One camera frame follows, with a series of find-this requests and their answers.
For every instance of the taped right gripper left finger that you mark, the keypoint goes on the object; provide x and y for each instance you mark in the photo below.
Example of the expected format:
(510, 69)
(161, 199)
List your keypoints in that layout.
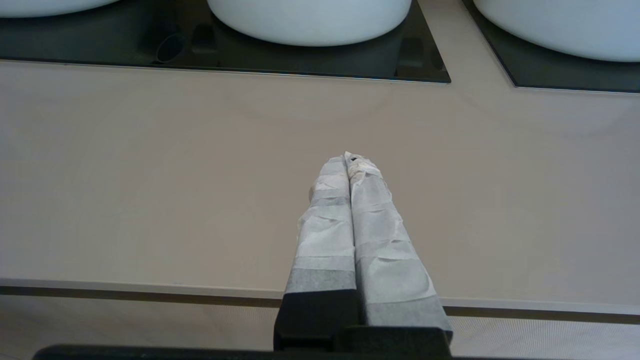
(325, 240)

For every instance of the wide black glass cooktop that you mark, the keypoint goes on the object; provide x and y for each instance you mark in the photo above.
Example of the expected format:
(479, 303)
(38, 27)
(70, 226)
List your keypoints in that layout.
(125, 50)

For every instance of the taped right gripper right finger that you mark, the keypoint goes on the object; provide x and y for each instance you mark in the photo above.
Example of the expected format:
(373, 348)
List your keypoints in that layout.
(390, 260)

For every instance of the white round cooking pot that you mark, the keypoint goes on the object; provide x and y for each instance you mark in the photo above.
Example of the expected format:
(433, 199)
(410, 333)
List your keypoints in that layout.
(575, 30)
(45, 6)
(310, 20)

